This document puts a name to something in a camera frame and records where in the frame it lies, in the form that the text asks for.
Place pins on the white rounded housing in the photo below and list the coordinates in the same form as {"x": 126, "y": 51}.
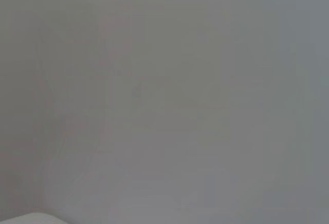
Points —
{"x": 28, "y": 219}

